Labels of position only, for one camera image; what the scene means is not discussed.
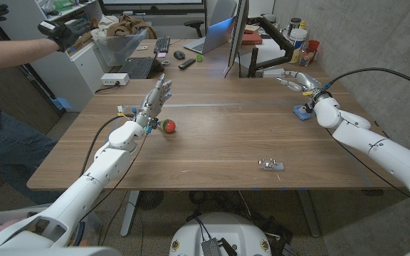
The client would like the brown cloth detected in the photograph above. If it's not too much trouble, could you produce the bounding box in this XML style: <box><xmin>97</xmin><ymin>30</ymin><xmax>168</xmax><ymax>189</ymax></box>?
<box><xmin>105</xmin><ymin>14</ymin><xmax>158</xmax><ymax>39</ymax></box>

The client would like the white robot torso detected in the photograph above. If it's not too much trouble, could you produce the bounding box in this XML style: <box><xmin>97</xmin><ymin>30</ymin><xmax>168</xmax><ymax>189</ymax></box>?
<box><xmin>169</xmin><ymin>212</ymin><xmax>273</xmax><ymax>256</ymax></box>

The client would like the person with black gloves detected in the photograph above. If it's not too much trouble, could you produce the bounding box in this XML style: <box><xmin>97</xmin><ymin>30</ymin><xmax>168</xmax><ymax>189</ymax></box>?
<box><xmin>0</xmin><ymin>0</ymin><xmax>103</xmax><ymax>113</ymax></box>

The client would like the clear plastic metal clip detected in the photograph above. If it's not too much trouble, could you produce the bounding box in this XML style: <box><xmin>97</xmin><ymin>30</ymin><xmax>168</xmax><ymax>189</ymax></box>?
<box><xmin>258</xmin><ymin>158</ymin><xmax>285</xmax><ymax>171</ymax></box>

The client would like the thin computer monitor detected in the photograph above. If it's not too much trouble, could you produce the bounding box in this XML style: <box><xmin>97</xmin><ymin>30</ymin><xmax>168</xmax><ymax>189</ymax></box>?
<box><xmin>224</xmin><ymin>0</ymin><xmax>251</xmax><ymax>75</ymax></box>

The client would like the white power strip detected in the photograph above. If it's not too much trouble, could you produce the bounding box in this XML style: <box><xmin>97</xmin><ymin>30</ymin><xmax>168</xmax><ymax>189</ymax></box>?
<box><xmin>100</xmin><ymin>73</ymin><xmax>130</xmax><ymax>87</ymax></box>

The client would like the clear plastic bin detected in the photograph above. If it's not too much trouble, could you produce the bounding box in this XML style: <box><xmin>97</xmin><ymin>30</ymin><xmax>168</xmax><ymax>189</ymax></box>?
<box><xmin>94</xmin><ymin>28</ymin><xmax>149</xmax><ymax>68</ymax></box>

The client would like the grey table leg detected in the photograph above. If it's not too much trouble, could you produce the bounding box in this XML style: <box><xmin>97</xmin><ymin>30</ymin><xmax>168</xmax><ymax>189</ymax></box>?
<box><xmin>295</xmin><ymin>190</ymin><xmax>322</xmax><ymax>238</ymax></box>
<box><xmin>120</xmin><ymin>191</ymin><xmax>140</xmax><ymax>238</ymax></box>

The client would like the blue white toy camera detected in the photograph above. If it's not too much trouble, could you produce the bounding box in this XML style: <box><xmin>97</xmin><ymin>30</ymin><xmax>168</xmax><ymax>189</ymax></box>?
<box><xmin>293</xmin><ymin>104</ymin><xmax>312</xmax><ymax>121</ymax></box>

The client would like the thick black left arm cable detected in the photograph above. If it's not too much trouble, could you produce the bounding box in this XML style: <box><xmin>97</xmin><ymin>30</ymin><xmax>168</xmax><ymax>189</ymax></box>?
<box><xmin>79</xmin><ymin>113</ymin><xmax>137</xmax><ymax>177</ymax></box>

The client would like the clear jar with items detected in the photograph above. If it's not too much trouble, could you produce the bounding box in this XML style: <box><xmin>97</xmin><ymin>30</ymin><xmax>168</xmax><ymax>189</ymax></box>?
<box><xmin>299</xmin><ymin>48</ymin><xmax>315</xmax><ymax>68</ymax></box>

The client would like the cardboard box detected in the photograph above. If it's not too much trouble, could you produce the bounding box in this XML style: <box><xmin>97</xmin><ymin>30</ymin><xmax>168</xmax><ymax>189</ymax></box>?
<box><xmin>68</xmin><ymin>32</ymin><xmax>94</xmax><ymax>54</ymax></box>

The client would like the black office chair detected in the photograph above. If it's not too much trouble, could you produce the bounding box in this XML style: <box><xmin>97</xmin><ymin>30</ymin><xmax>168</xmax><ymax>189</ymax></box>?
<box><xmin>183</xmin><ymin>20</ymin><xmax>205</xmax><ymax>38</ymax></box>

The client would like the black round fan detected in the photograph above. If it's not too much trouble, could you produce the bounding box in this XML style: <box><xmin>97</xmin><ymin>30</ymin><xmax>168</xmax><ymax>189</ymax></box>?
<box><xmin>136</xmin><ymin>191</ymin><xmax>164</xmax><ymax>210</ymax></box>

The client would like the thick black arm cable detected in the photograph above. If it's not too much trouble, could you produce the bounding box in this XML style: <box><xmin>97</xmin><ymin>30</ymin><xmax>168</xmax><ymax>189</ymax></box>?
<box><xmin>79</xmin><ymin>113</ymin><xmax>137</xmax><ymax>177</ymax></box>
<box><xmin>325</xmin><ymin>66</ymin><xmax>410</xmax><ymax>97</ymax></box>

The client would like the white cloth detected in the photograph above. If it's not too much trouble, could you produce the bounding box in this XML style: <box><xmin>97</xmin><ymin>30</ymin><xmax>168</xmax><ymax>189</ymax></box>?
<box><xmin>90</xmin><ymin>14</ymin><xmax>120</xmax><ymax>41</ymax></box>

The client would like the black lidded jar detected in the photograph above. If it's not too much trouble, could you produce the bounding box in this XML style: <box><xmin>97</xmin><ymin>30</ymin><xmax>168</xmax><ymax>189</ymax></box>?
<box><xmin>287</xmin><ymin>17</ymin><xmax>302</xmax><ymax>36</ymax></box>

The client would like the grey finned heatsink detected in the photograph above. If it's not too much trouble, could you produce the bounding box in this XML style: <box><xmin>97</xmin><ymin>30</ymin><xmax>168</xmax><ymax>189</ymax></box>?
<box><xmin>200</xmin><ymin>238</ymin><xmax>224</xmax><ymax>256</ymax></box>

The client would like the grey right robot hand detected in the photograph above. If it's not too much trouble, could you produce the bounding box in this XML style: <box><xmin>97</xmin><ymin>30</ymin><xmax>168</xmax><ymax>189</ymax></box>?
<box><xmin>275</xmin><ymin>70</ymin><xmax>330</xmax><ymax>104</ymax></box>

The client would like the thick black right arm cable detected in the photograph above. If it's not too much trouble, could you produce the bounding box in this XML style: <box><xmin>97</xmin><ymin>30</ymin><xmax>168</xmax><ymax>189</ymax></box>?
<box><xmin>325</xmin><ymin>66</ymin><xmax>410</xmax><ymax>97</ymax></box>

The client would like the red green yellow maraca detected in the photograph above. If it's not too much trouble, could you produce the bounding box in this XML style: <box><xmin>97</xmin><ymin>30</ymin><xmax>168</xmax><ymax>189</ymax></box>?
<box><xmin>157</xmin><ymin>119</ymin><xmax>177</xmax><ymax>134</ymax></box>

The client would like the narrow black keyboard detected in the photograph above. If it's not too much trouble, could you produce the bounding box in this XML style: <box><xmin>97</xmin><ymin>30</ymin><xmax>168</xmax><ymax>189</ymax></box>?
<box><xmin>153</xmin><ymin>36</ymin><xmax>171</xmax><ymax>54</ymax></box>

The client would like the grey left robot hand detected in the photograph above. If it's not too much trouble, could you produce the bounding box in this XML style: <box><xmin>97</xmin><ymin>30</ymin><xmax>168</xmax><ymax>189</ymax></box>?
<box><xmin>133</xmin><ymin>73</ymin><xmax>173</xmax><ymax>129</ymax></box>

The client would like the silver open laptop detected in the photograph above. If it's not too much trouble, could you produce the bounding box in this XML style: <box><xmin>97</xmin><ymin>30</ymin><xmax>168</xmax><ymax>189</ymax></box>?
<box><xmin>183</xmin><ymin>16</ymin><xmax>236</xmax><ymax>55</ymax></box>

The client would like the pink soft toy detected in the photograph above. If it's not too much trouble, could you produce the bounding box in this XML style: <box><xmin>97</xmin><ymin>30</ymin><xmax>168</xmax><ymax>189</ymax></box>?
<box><xmin>0</xmin><ymin>218</ymin><xmax>23</xmax><ymax>235</ymax></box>

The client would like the white plastic jar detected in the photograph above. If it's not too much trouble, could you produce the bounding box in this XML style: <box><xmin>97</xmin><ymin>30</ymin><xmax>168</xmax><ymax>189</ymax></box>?
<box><xmin>288</xmin><ymin>28</ymin><xmax>308</xmax><ymax>50</ymax></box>

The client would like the gloved hand with white label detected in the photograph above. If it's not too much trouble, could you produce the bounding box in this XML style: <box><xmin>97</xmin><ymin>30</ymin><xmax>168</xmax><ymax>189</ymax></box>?
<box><xmin>37</xmin><ymin>17</ymin><xmax>92</xmax><ymax>53</ymax></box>

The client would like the small white box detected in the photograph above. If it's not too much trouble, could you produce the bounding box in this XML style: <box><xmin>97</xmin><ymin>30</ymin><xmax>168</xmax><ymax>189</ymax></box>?
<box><xmin>261</xmin><ymin>68</ymin><xmax>287</xmax><ymax>79</ymax></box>

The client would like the large black framed screen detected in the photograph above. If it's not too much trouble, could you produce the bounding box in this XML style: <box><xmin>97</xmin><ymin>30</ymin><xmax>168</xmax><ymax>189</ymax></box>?
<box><xmin>98</xmin><ymin>0</ymin><xmax>206</xmax><ymax>16</ymax></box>

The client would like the black remote control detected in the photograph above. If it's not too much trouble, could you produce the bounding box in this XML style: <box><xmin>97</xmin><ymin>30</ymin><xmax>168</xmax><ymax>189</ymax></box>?
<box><xmin>177</xmin><ymin>58</ymin><xmax>196</xmax><ymax>70</ymax></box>

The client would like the bare person forearm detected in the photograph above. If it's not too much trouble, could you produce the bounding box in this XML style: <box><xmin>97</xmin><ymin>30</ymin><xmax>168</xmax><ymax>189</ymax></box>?
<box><xmin>0</xmin><ymin>38</ymin><xmax>61</xmax><ymax>72</ymax></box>

